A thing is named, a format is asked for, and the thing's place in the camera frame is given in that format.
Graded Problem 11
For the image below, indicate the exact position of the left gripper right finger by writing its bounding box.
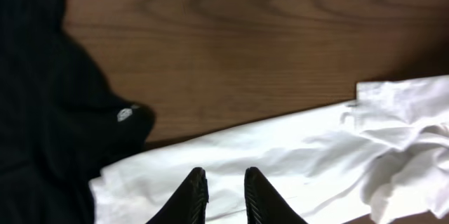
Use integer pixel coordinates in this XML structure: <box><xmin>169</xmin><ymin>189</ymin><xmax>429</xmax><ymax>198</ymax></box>
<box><xmin>244</xmin><ymin>167</ymin><xmax>307</xmax><ymax>224</ymax></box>

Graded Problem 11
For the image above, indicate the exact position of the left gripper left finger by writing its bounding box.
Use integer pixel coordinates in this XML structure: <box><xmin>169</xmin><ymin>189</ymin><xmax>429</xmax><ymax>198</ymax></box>
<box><xmin>146</xmin><ymin>167</ymin><xmax>209</xmax><ymax>224</ymax></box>

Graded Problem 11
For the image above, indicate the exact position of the white t-shirt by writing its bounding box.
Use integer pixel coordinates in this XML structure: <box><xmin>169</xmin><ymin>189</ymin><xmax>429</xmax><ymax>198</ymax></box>
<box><xmin>91</xmin><ymin>75</ymin><xmax>448</xmax><ymax>223</ymax></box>

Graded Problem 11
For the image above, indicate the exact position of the black t-shirt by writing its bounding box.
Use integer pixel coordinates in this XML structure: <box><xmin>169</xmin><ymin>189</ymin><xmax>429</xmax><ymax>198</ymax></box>
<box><xmin>1</xmin><ymin>0</ymin><xmax>154</xmax><ymax>223</ymax></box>

